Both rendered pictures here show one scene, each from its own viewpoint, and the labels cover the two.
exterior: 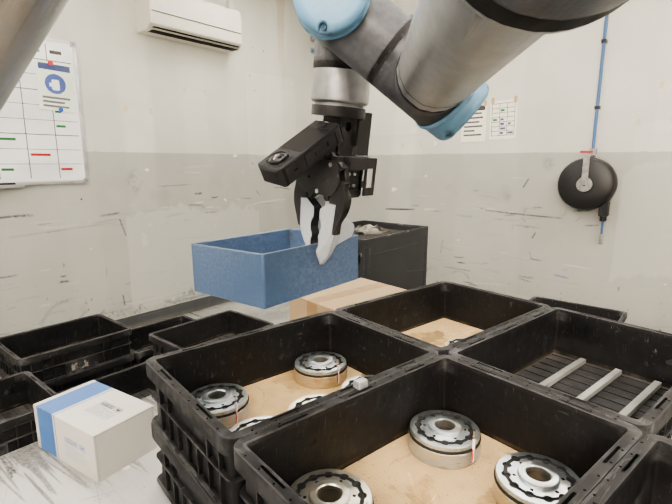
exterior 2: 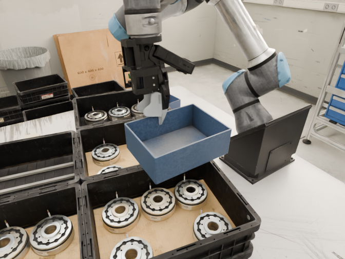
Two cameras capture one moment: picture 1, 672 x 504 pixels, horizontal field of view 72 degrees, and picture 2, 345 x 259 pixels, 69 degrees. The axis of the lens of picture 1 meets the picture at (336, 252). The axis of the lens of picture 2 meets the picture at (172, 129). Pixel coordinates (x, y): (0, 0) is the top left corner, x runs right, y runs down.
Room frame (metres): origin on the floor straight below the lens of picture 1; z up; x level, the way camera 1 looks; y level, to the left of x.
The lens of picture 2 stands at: (1.14, 0.24, 1.43)
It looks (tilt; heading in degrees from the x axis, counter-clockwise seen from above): 32 degrees down; 199
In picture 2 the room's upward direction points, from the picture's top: straight up
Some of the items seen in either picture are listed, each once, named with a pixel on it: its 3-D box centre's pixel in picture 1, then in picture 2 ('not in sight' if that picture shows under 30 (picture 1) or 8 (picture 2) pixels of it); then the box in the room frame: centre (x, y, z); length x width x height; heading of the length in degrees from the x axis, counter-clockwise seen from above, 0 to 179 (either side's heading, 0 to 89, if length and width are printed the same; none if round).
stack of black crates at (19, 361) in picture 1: (70, 387); not in sight; (1.69, 1.05, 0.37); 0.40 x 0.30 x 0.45; 141
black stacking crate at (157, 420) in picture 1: (296, 390); (165, 216); (0.72, 0.07, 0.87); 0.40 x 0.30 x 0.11; 130
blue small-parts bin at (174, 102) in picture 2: not in sight; (160, 104); (-0.16, -0.29, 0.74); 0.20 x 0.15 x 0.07; 148
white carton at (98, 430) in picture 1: (95, 426); not in sight; (0.81, 0.47, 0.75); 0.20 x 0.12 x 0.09; 58
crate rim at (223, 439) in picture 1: (295, 362); (164, 203); (0.72, 0.07, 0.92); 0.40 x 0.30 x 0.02; 130
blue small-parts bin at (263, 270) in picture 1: (279, 262); (176, 138); (0.67, 0.09, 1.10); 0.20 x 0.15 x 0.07; 141
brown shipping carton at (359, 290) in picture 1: (350, 317); not in sight; (1.35, -0.04, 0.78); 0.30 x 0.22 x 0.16; 131
